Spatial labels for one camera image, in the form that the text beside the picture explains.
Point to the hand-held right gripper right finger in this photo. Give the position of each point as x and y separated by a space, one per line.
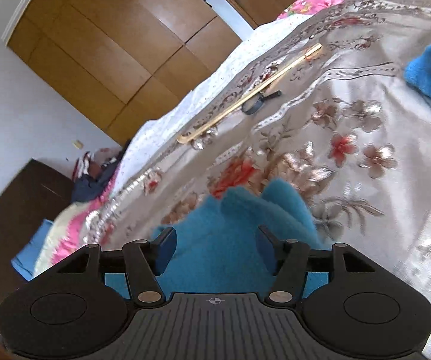
267 247

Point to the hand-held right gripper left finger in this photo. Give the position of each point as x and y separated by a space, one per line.
164 249

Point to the blue fuzzy sweater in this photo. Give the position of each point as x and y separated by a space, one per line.
219 255

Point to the dark navy clothes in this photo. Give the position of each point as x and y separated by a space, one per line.
88 189

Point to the pink printed quilt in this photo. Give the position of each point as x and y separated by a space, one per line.
69 240

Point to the red white striped cloth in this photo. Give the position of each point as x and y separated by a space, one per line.
82 163

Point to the blue pillow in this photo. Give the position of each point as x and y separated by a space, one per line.
31 251

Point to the black magnifying glass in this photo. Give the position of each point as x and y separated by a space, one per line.
254 105

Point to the long wooden stick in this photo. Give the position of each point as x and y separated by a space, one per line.
249 95

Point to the dark wooden headboard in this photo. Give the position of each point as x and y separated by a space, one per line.
13 210

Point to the floral satin bedspread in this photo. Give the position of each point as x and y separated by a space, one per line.
350 93

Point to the wooden wardrobe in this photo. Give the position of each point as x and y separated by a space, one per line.
106 37

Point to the beige wall socket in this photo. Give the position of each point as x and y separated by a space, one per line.
76 144

